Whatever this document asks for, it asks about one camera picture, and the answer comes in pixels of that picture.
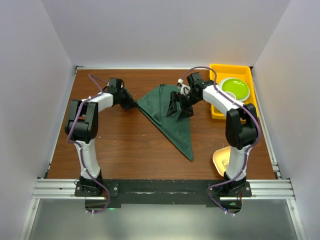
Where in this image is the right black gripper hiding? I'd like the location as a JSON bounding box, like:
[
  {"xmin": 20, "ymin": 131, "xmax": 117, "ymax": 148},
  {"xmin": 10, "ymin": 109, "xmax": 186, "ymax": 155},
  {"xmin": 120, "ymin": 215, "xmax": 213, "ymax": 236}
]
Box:
[{"xmin": 166, "ymin": 91, "xmax": 201, "ymax": 121}]

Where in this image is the dark green cloth napkin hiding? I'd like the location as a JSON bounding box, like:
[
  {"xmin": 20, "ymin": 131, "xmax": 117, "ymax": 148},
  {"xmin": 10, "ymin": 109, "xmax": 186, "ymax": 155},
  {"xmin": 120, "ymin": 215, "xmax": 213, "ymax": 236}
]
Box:
[{"xmin": 137, "ymin": 84, "xmax": 194, "ymax": 162}]

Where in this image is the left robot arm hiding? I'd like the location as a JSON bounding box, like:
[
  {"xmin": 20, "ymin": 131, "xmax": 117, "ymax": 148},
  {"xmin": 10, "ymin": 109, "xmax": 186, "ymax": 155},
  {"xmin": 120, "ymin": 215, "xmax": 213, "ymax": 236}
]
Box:
[{"xmin": 64, "ymin": 78, "xmax": 138, "ymax": 196}]

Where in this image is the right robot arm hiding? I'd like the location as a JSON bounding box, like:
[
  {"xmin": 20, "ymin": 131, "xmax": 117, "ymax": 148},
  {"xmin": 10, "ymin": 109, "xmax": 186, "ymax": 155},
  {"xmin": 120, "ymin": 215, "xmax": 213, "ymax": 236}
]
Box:
[{"xmin": 166, "ymin": 72, "xmax": 261, "ymax": 197}]

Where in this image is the white blue mug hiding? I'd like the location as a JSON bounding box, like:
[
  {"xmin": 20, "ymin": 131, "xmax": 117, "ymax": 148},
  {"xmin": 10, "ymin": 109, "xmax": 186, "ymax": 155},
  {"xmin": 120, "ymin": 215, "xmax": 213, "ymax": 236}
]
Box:
[{"xmin": 224, "ymin": 91, "xmax": 236, "ymax": 102}]

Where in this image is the yellow plastic bin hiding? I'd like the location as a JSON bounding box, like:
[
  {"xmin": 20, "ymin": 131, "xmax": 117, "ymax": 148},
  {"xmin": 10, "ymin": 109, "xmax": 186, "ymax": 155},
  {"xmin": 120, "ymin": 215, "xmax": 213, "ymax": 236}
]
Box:
[{"xmin": 209, "ymin": 63, "xmax": 258, "ymax": 109}]

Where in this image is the cream square bowl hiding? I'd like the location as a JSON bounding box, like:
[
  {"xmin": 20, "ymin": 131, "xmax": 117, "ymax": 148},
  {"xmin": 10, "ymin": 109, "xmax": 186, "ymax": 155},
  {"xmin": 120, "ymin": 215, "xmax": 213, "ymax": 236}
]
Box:
[{"xmin": 212, "ymin": 146, "xmax": 231, "ymax": 177}]

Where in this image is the green plate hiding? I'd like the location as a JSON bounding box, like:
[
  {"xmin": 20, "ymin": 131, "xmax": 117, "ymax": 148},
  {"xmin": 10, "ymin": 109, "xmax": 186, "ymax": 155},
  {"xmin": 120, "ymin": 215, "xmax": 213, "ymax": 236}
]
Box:
[{"xmin": 218, "ymin": 77, "xmax": 251, "ymax": 102}]

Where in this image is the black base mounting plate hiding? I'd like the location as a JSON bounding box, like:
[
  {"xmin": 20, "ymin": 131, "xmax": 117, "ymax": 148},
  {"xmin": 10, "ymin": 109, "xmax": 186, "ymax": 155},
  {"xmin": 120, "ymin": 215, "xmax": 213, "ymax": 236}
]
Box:
[{"xmin": 74, "ymin": 178, "xmax": 251, "ymax": 209}]

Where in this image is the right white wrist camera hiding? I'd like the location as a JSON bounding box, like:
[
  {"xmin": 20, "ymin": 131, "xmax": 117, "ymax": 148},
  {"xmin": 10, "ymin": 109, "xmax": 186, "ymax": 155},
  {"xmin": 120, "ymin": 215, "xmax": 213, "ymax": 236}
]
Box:
[{"xmin": 177, "ymin": 78, "xmax": 191, "ymax": 95}]

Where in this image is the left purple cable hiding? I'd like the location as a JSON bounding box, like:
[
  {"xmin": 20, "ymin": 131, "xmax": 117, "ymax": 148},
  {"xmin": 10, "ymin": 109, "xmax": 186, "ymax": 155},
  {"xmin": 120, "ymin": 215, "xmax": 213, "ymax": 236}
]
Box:
[{"xmin": 66, "ymin": 73, "xmax": 111, "ymax": 215}]

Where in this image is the aluminium frame rail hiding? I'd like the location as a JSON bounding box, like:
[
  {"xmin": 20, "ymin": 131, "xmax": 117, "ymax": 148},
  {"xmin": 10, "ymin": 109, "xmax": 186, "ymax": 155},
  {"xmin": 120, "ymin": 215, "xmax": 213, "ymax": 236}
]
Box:
[{"xmin": 18, "ymin": 66, "xmax": 307, "ymax": 240}]

